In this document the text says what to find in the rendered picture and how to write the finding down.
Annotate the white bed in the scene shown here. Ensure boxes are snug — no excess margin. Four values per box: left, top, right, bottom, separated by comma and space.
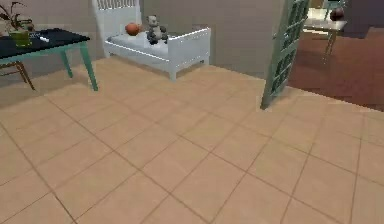
91, 0, 212, 82

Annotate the grey teddy bear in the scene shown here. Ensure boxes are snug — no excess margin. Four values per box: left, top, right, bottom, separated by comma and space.
146, 15, 169, 46

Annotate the black top green leg table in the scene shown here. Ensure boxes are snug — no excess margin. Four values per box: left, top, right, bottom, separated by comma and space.
0, 28, 100, 92

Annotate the dark red ball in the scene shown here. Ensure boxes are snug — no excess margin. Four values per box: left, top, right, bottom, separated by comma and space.
329, 7, 345, 22

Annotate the pale table with green legs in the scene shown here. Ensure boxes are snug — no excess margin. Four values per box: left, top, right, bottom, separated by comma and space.
302, 7, 348, 64

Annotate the orange ball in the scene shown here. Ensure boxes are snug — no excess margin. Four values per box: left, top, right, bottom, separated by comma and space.
124, 22, 142, 37

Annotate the green glazed room door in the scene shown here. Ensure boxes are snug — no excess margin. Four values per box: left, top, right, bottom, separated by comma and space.
260, 0, 311, 111

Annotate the house plant in green pot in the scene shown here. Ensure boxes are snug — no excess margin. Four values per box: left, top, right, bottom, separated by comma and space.
0, 1, 36, 48

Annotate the brown wooden chair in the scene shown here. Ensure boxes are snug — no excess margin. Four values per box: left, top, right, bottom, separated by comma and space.
0, 61, 36, 92

